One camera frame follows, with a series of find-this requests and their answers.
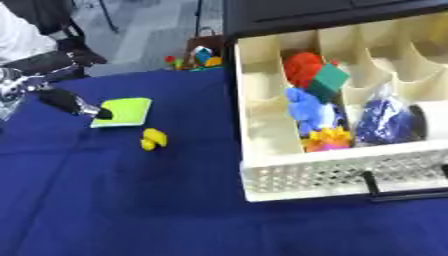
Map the pale compartment drawer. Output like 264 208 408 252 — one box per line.
232 11 448 203

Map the black drawer handle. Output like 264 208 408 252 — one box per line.
358 164 448 203

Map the red fuzzy soft toy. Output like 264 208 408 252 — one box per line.
281 51 326 89

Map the white roll with black end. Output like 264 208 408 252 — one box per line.
407 99 448 142

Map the yellow-green sponge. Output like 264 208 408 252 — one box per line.
89 97 154 129

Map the blue soft toy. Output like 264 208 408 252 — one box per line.
283 87 340 137

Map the orange yellow pink toy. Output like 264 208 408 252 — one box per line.
301 126 354 154

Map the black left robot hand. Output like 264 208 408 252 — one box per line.
36 87 116 121

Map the person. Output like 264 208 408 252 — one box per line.
0 2 60 66

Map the yellow toy duck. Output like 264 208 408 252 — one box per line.
138 127 170 152

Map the blue plastic-wrapped bag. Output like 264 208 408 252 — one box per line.
351 83 424 147

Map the black chair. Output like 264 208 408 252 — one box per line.
0 0 109 81

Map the brown bag with toys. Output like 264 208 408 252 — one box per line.
162 27 226 72

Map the green cube block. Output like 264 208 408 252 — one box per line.
306 63 352 103

